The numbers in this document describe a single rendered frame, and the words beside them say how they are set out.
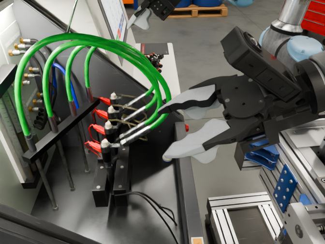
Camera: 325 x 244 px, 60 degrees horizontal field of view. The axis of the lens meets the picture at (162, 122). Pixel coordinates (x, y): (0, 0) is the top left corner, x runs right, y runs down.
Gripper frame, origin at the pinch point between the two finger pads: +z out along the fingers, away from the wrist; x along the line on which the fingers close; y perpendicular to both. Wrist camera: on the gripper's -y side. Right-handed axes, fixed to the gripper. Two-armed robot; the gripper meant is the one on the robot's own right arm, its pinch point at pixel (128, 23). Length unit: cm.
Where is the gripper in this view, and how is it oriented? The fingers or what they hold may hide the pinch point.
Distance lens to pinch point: 97.0
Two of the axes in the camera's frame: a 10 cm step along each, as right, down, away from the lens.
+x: 0.7, -3.0, 9.5
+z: -7.1, 6.6, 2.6
